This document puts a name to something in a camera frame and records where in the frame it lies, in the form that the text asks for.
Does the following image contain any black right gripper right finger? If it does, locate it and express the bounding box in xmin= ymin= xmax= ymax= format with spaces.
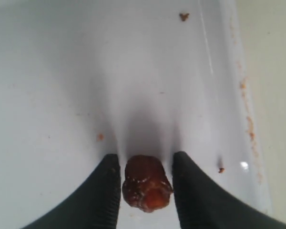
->
xmin=172 ymin=151 xmax=286 ymax=229

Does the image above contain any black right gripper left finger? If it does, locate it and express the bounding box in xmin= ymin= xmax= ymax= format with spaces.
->
xmin=26 ymin=154 xmax=121 ymax=229

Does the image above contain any white rectangular plastic tray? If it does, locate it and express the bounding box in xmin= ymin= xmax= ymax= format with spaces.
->
xmin=0 ymin=0 xmax=272 ymax=229

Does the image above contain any red meat chunk top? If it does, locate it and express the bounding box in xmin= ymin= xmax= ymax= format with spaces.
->
xmin=122 ymin=155 xmax=173 ymax=213

